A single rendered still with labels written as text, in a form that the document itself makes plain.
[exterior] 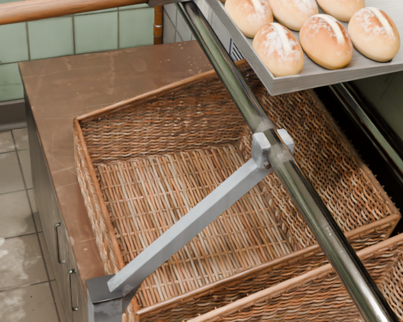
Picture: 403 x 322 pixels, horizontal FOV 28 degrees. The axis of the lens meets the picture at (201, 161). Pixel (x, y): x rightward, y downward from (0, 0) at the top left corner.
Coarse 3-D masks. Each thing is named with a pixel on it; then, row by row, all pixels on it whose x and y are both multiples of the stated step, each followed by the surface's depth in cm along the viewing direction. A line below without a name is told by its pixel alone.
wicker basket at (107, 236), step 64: (128, 128) 177; (192, 128) 183; (320, 128) 160; (128, 192) 176; (192, 192) 177; (256, 192) 178; (320, 192) 159; (384, 192) 142; (128, 256) 162; (192, 256) 163; (256, 256) 164; (320, 256) 138; (128, 320) 144
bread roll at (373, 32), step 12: (360, 12) 115; (372, 12) 113; (384, 12) 114; (360, 24) 113; (372, 24) 112; (384, 24) 112; (360, 36) 113; (372, 36) 112; (384, 36) 111; (396, 36) 112; (360, 48) 114; (372, 48) 112; (384, 48) 111; (396, 48) 112; (384, 60) 113
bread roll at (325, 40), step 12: (312, 24) 112; (324, 24) 110; (336, 24) 110; (300, 36) 114; (312, 36) 111; (324, 36) 110; (336, 36) 109; (348, 36) 110; (312, 48) 111; (324, 48) 110; (336, 48) 109; (348, 48) 110; (324, 60) 110; (336, 60) 109; (348, 60) 110
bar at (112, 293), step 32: (192, 32) 121; (224, 64) 112; (256, 96) 107; (256, 128) 102; (256, 160) 101; (288, 160) 97; (224, 192) 103; (288, 192) 95; (192, 224) 105; (320, 224) 89; (160, 256) 107; (352, 256) 86; (96, 288) 108; (128, 288) 109; (352, 288) 83; (96, 320) 109; (384, 320) 79
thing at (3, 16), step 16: (32, 0) 117; (48, 0) 117; (64, 0) 117; (80, 0) 118; (96, 0) 119; (112, 0) 119; (128, 0) 120; (144, 0) 121; (0, 16) 115; (16, 16) 116; (32, 16) 116; (48, 16) 117
